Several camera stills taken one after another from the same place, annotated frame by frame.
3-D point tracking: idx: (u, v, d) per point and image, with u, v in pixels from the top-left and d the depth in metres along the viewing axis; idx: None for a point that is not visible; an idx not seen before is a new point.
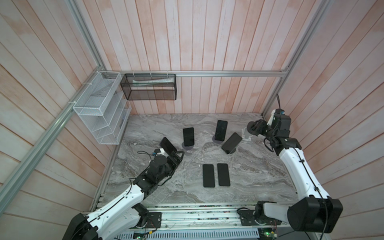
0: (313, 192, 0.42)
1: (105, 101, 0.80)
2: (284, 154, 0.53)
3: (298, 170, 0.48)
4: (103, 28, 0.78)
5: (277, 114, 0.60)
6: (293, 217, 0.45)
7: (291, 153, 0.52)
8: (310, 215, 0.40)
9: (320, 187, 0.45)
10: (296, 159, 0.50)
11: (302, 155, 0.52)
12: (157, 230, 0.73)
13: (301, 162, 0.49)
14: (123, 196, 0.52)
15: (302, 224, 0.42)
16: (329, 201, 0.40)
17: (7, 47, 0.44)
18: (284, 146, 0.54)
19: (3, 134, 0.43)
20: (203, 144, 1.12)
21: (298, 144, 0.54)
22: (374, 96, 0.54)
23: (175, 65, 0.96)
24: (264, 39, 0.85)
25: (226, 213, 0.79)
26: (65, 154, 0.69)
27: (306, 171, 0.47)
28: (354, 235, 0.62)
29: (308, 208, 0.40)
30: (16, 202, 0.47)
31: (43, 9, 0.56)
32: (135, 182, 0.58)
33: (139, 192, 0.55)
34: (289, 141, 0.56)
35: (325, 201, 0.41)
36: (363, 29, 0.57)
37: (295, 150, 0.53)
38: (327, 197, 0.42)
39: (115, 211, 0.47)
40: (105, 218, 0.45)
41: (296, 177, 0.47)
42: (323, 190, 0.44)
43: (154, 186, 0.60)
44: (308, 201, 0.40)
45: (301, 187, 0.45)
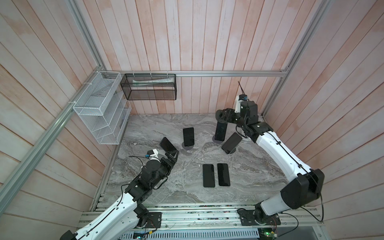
0: (299, 169, 0.45)
1: (105, 101, 0.80)
2: (262, 141, 0.55)
3: (279, 153, 0.50)
4: (103, 28, 0.78)
5: (244, 101, 0.62)
6: (288, 198, 0.47)
7: (267, 138, 0.54)
8: (304, 192, 0.43)
9: (301, 162, 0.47)
10: (274, 142, 0.52)
11: (276, 136, 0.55)
12: (157, 230, 0.73)
13: (278, 144, 0.52)
14: (113, 207, 0.50)
15: (299, 203, 0.44)
16: (313, 173, 0.44)
17: (7, 47, 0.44)
18: (259, 133, 0.55)
19: (3, 134, 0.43)
20: (203, 144, 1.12)
21: (269, 128, 0.57)
22: (374, 96, 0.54)
23: (175, 65, 0.96)
24: (264, 39, 0.85)
25: (226, 213, 0.79)
26: (65, 154, 0.68)
27: (285, 152, 0.50)
28: (354, 235, 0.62)
29: (301, 188, 0.42)
30: (16, 202, 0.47)
31: (43, 9, 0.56)
32: (127, 190, 0.55)
33: (131, 202, 0.52)
34: (262, 126, 0.58)
35: (310, 174, 0.45)
36: (364, 29, 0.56)
37: (270, 134, 0.55)
38: (311, 169, 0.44)
39: (103, 226, 0.46)
40: (93, 234, 0.44)
41: (279, 159, 0.50)
42: (305, 165, 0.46)
43: (149, 192, 0.58)
44: (299, 182, 0.42)
45: (286, 168, 0.48)
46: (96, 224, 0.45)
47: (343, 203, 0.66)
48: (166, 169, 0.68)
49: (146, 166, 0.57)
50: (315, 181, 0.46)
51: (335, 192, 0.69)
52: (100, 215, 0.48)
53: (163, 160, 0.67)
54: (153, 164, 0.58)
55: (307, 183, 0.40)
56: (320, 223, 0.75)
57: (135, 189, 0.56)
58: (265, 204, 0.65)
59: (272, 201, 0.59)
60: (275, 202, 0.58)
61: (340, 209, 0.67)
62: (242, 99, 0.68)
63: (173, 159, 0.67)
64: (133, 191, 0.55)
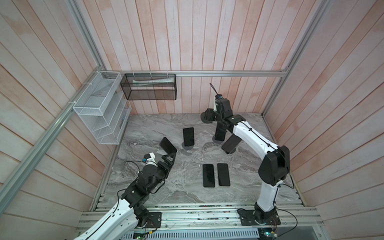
0: (268, 148, 0.53)
1: (105, 100, 0.80)
2: (237, 130, 0.62)
3: (251, 137, 0.57)
4: (103, 28, 0.78)
5: (218, 99, 0.69)
6: (265, 177, 0.54)
7: (241, 127, 0.61)
8: (274, 167, 0.50)
9: (270, 141, 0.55)
10: (246, 129, 0.60)
11: (249, 124, 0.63)
12: (157, 230, 0.73)
13: (250, 130, 0.59)
14: (109, 215, 0.50)
15: (272, 178, 0.51)
16: (280, 149, 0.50)
17: (7, 47, 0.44)
18: (233, 124, 0.63)
19: (3, 134, 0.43)
20: (203, 144, 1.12)
21: (242, 118, 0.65)
22: (374, 96, 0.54)
23: (175, 65, 0.95)
24: (264, 39, 0.85)
25: (226, 213, 0.79)
26: (65, 154, 0.68)
27: (256, 135, 0.57)
28: (354, 235, 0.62)
29: (271, 163, 0.49)
30: (16, 202, 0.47)
31: (43, 9, 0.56)
32: (124, 196, 0.55)
33: (127, 208, 0.52)
34: (235, 118, 0.65)
35: (278, 150, 0.52)
36: (364, 29, 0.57)
37: (243, 123, 0.62)
38: (278, 147, 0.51)
39: (99, 234, 0.46)
40: None
41: (252, 143, 0.57)
42: (273, 144, 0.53)
43: (146, 196, 0.58)
44: (268, 158, 0.49)
45: (258, 149, 0.55)
46: (92, 232, 0.46)
47: (343, 203, 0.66)
48: (163, 173, 0.67)
49: (142, 172, 0.56)
50: (282, 156, 0.53)
51: (335, 192, 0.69)
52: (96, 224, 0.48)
53: (159, 164, 0.67)
54: (148, 169, 0.58)
55: (275, 158, 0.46)
56: (320, 223, 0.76)
57: (132, 194, 0.56)
58: (259, 201, 0.67)
59: (262, 193, 0.63)
60: (264, 191, 0.61)
61: (340, 209, 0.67)
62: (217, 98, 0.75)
63: (170, 163, 0.66)
64: (129, 197, 0.55)
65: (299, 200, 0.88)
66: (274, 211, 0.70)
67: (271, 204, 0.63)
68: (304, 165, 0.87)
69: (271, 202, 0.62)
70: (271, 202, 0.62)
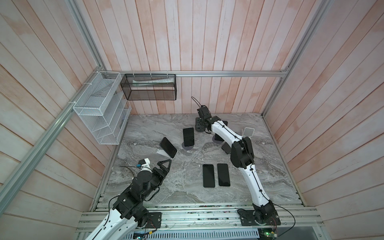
0: (234, 138, 0.68)
1: (105, 101, 0.80)
2: (213, 127, 0.78)
3: (222, 131, 0.73)
4: (103, 28, 0.78)
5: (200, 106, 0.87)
6: (234, 161, 0.69)
7: (216, 125, 0.77)
8: (239, 152, 0.65)
9: (236, 133, 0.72)
10: (220, 126, 0.76)
11: (222, 122, 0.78)
12: (157, 230, 0.73)
13: (223, 127, 0.75)
14: (101, 228, 0.49)
15: (239, 161, 0.66)
16: (244, 140, 0.68)
17: (7, 47, 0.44)
18: (211, 123, 0.79)
19: (3, 134, 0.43)
20: (203, 144, 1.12)
21: (217, 117, 0.81)
22: (374, 96, 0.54)
23: (175, 65, 0.96)
24: (264, 40, 0.85)
25: (226, 213, 0.79)
26: (65, 154, 0.68)
27: (226, 130, 0.73)
28: (354, 235, 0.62)
29: (236, 149, 0.64)
30: (16, 202, 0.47)
31: (43, 9, 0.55)
32: (115, 206, 0.53)
33: (118, 220, 0.50)
34: (213, 118, 0.81)
35: (242, 141, 0.68)
36: (363, 30, 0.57)
37: (218, 122, 0.78)
38: (241, 137, 0.68)
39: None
40: None
41: (224, 136, 0.73)
42: (238, 135, 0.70)
43: (139, 204, 0.56)
44: (234, 146, 0.64)
45: (228, 140, 0.70)
46: None
47: (343, 203, 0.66)
48: (158, 179, 0.66)
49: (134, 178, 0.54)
50: (245, 144, 0.70)
51: (335, 192, 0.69)
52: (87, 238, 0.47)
53: (155, 171, 0.66)
54: (143, 175, 0.57)
55: (239, 146, 0.64)
56: (320, 223, 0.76)
57: (124, 203, 0.54)
58: (253, 199, 0.70)
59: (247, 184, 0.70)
60: (248, 183, 0.69)
61: (340, 209, 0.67)
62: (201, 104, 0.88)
63: (166, 169, 0.66)
64: (121, 206, 0.53)
65: (299, 200, 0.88)
66: (273, 209, 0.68)
67: (260, 194, 0.67)
68: (304, 165, 0.87)
69: (258, 191, 0.67)
70: (258, 191, 0.67)
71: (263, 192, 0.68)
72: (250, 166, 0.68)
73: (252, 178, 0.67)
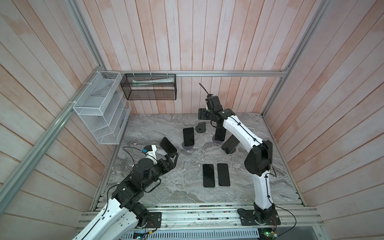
0: (254, 142, 0.57)
1: (105, 101, 0.80)
2: (227, 124, 0.65)
3: (238, 131, 0.61)
4: (103, 28, 0.78)
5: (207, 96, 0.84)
6: (249, 167, 0.60)
7: (230, 121, 0.65)
8: (258, 158, 0.55)
9: (256, 136, 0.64)
10: (235, 124, 0.64)
11: (237, 119, 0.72)
12: (157, 230, 0.73)
13: (239, 125, 0.63)
14: (99, 218, 0.46)
15: (256, 168, 0.57)
16: (264, 144, 0.56)
17: (7, 47, 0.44)
18: (224, 118, 0.66)
19: (3, 134, 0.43)
20: (203, 144, 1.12)
21: (232, 112, 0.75)
22: (374, 96, 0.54)
23: (175, 65, 0.95)
24: (264, 39, 0.85)
25: (226, 213, 0.79)
26: (65, 154, 0.69)
27: (243, 130, 0.61)
28: (354, 235, 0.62)
29: (255, 155, 0.54)
30: (16, 202, 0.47)
31: (43, 9, 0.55)
32: (114, 195, 0.50)
33: (117, 209, 0.47)
34: (225, 112, 0.68)
35: (262, 144, 0.58)
36: (364, 30, 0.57)
37: (232, 118, 0.66)
38: (262, 140, 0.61)
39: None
40: None
41: (240, 137, 0.61)
42: (258, 138, 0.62)
43: (140, 194, 0.52)
44: (253, 151, 0.54)
45: (246, 142, 0.59)
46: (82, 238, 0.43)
47: (343, 203, 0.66)
48: (161, 170, 0.62)
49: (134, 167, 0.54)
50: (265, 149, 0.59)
51: (335, 192, 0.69)
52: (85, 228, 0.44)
53: (160, 163, 0.62)
54: (143, 163, 0.53)
55: (260, 151, 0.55)
56: (320, 223, 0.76)
57: (123, 193, 0.50)
58: (256, 200, 0.68)
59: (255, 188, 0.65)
60: (256, 187, 0.65)
61: (340, 209, 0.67)
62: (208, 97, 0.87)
63: (172, 163, 0.62)
64: (121, 195, 0.50)
65: (299, 200, 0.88)
66: (273, 210, 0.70)
67: (266, 199, 0.65)
68: (304, 165, 0.87)
69: (265, 196, 0.64)
70: (265, 196, 0.64)
71: (269, 197, 0.66)
72: (265, 173, 0.60)
73: (264, 185, 0.62)
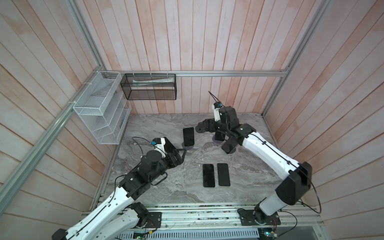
0: (288, 166, 0.46)
1: (105, 101, 0.80)
2: (248, 143, 0.55)
3: (267, 153, 0.50)
4: (103, 28, 0.78)
5: (221, 108, 0.62)
6: (283, 196, 0.48)
7: (254, 140, 0.54)
8: (299, 188, 0.45)
9: (289, 158, 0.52)
10: (259, 143, 0.53)
11: (262, 137, 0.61)
12: (157, 230, 0.73)
13: (264, 144, 0.52)
14: (105, 204, 0.46)
15: (294, 199, 0.45)
16: (301, 166, 0.46)
17: (7, 47, 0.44)
18: (244, 136, 0.55)
19: (3, 134, 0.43)
20: (203, 144, 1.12)
21: (252, 129, 0.57)
22: (374, 96, 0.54)
23: (175, 65, 0.95)
24: (264, 39, 0.85)
25: (226, 213, 0.79)
26: (65, 154, 0.69)
27: (272, 151, 0.50)
28: (354, 235, 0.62)
29: (295, 184, 0.43)
30: (16, 202, 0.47)
31: (43, 9, 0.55)
32: (121, 184, 0.50)
33: (124, 198, 0.47)
34: (245, 129, 0.58)
35: (299, 168, 0.48)
36: (363, 30, 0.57)
37: (254, 136, 0.55)
38: (299, 164, 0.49)
39: (94, 225, 0.42)
40: (84, 233, 0.41)
41: (269, 160, 0.50)
42: (293, 161, 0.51)
43: (147, 185, 0.52)
44: (292, 179, 0.43)
45: (276, 167, 0.48)
46: (87, 223, 0.42)
47: (343, 203, 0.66)
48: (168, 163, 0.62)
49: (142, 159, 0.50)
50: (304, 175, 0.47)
51: (335, 192, 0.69)
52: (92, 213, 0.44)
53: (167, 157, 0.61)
54: (152, 155, 0.53)
55: (299, 178, 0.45)
56: (320, 223, 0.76)
57: (130, 183, 0.50)
58: (262, 204, 0.65)
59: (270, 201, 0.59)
60: (272, 201, 0.58)
61: (340, 209, 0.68)
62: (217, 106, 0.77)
63: (179, 159, 0.61)
64: (128, 185, 0.49)
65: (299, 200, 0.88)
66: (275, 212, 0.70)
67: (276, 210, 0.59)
68: None
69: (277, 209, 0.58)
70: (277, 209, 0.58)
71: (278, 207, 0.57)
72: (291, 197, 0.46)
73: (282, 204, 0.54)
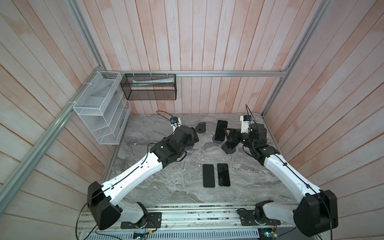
0: (307, 189, 0.45)
1: (105, 101, 0.80)
2: (268, 162, 0.57)
3: (286, 173, 0.50)
4: (103, 28, 0.78)
5: (252, 123, 0.65)
6: (301, 224, 0.44)
7: (274, 160, 0.55)
8: (316, 215, 0.41)
9: (309, 182, 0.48)
10: (280, 164, 0.54)
11: (283, 158, 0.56)
12: (157, 230, 0.73)
13: (285, 166, 0.53)
14: (138, 166, 0.46)
15: (314, 228, 0.42)
16: (323, 194, 0.43)
17: (7, 47, 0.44)
18: (265, 155, 0.58)
19: (3, 134, 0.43)
20: (203, 144, 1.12)
21: (276, 150, 0.59)
22: (374, 97, 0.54)
23: (175, 65, 0.95)
24: (264, 39, 0.85)
25: (226, 213, 0.79)
26: (65, 154, 0.69)
27: (292, 173, 0.50)
28: (355, 235, 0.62)
29: (311, 209, 0.41)
30: (16, 202, 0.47)
31: (42, 9, 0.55)
32: (152, 150, 0.51)
33: (155, 161, 0.48)
34: (268, 149, 0.61)
35: (320, 195, 0.44)
36: (363, 30, 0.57)
37: (276, 156, 0.57)
38: (320, 190, 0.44)
39: (129, 181, 0.43)
40: (118, 188, 0.42)
41: (287, 181, 0.50)
42: (313, 185, 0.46)
43: (175, 156, 0.52)
44: (307, 202, 0.41)
45: (294, 189, 0.47)
46: (120, 180, 0.43)
47: (343, 203, 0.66)
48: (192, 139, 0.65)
49: (177, 131, 0.52)
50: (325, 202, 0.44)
51: (335, 192, 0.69)
52: (126, 172, 0.45)
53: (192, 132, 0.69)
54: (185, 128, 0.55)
55: (317, 203, 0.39)
56: None
57: (161, 150, 0.51)
58: (266, 209, 0.64)
59: (278, 212, 0.57)
60: (280, 213, 0.56)
61: (340, 209, 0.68)
62: (248, 119, 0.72)
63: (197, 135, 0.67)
64: (158, 151, 0.50)
65: None
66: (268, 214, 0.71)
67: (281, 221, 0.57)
68: (304, 165, 0.87)
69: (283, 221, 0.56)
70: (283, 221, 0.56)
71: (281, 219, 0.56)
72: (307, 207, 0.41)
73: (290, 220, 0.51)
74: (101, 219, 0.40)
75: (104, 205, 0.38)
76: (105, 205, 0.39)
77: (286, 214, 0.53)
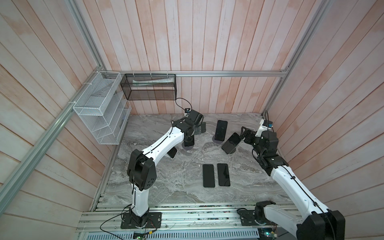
0: (313, 208, 0.43)
1: (105, 101, 0.80)
2: (276, 174, 0.55)
3: (293, 187, 0.49)
4: (103, 28, 0.78)
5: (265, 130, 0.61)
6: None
7: (282, 172, 0.54)
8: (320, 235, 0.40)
9: (317, 200, 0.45)
10: (288, 176, 0.52)
11: (291, 170, 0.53)
12: (157, 230, 0.73)
13: (293, 179, 0.51)
14: (166, 135, 0.57)
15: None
16: (331, 214, 0.41)
17: (7, 47, 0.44)
18: (273, 166, 0.56)
19: (3, 134, 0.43)
20: (203, 144, 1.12)
21: (285, 162, 0.58)
22: (374, 96, 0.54)
23: (175, 65, 0.96)
24: (264, 40, 0.85)
25: (226, 213, 0.79)
26: (64, 154, 0.68)
27: (299, 187, 0.48)
28: (356, 235, 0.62)
29: (315, 228, 0.39)
30: (16, 202, 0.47)
31: (42, 9, 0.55)
32: (174, 124, 0.61)
33: (179, 132, 0.59)
34: (277, 160, 0.59)
35: (327, 215, 0.42)
36: (363, 30, 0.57)
37: (284, 168, 0.55)
38: (327, 210, 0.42)
39: (163, 147, 0.53)
40: (156, 152, 0.51)
41: (293, 195, 0.49)
42: (321, 204, 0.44)
43: (191, 130, 0.64)
44: (312, 220, 0.40)
45: (300, 204, 0.46)
46: (156, 146, 0.53)
47: (343, 203, 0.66)
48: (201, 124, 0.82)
49: (192, 111, 0.67)
50: (332, 223, 0.42)
51: (335, 192, 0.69)
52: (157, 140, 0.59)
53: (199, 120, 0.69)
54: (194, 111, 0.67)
55: (323, 222, 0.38)
56: None
57: (181, 124, 0.62)
58: (267, 211, 0.64)
59: (279, 217, 0.57)
60: (281, 218, 0.56)
61: (339, 209, 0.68)
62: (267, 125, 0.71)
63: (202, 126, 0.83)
64: (180, 124, 0.62)
65: None
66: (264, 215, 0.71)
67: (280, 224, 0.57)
68: (304, 165, 0.87)
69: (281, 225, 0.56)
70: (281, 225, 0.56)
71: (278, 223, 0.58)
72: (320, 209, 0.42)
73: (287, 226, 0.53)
74: (146, 177, 0.49)
75: (149, 164, 0.47)
76: (151, 164, 0.47)
77: (287, 222, 0.52)
